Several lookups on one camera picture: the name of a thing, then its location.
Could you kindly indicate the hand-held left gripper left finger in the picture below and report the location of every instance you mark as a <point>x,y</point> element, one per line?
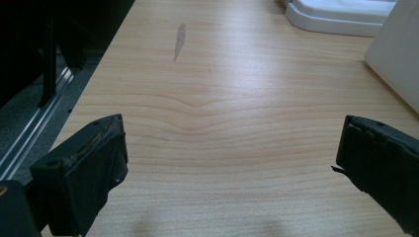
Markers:
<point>80,171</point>

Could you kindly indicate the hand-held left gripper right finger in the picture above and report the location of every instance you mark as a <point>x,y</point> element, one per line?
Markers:
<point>382,158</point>

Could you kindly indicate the white box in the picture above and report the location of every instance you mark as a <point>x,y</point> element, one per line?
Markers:
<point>397,54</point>

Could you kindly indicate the black metal stand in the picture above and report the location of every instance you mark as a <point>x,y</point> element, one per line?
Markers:
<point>49,62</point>

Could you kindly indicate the white plastic tray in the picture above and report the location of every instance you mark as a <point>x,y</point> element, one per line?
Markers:
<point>339,18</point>

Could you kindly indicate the aluminium floor rail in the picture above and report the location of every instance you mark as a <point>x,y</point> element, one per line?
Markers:
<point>31,131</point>

